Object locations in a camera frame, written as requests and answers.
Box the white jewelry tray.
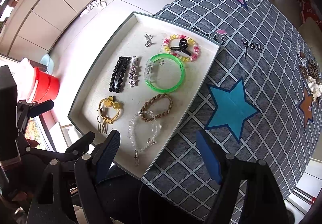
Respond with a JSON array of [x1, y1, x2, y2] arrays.
[[68, 12, 219, 179]]

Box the pink yellow coil bracelet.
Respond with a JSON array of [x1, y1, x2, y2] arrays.
[[163, 34, 201, 63]]

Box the silver chain brown stone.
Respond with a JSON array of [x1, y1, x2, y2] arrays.
[[296, 44, 307, 66]]

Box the small silver hair clip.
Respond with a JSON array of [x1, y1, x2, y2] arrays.
[[144, 34, 153, 47]]

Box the green plastic bangle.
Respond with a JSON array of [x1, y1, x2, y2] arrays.
[[143, 53, 186, 93]]

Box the silver rhinestone hair clip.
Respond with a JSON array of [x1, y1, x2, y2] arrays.
[[129, 56, 138, 88]]

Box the brown braided bracelet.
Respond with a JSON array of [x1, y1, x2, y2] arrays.
[[140, 93, 174, 123]]

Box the white polka dot scrunchie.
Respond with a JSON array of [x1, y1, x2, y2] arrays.
[[307, 76, 322, 98]]

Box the beige wooden hair clip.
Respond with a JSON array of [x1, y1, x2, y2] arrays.
[[97, 115, 107, 134]]

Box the brown wooden bead bracelet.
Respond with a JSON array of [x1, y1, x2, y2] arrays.
[[298, 64, 310, 80]]

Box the black beaded hair clip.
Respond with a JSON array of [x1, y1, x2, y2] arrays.
[[109, 56, 131, 93]]

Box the clear crystal bead chain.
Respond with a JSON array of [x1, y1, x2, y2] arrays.
[[127, 110, 163, 167]]

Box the leopard print scrunchie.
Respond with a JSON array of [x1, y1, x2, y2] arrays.
[[307, 60, 320, 79]]

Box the grey checked star tablecloth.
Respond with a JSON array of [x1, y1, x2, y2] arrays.
[[143, 0, 321, 223]]

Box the red bucket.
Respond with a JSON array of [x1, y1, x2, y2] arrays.
[[26, 67, 60, 103]]

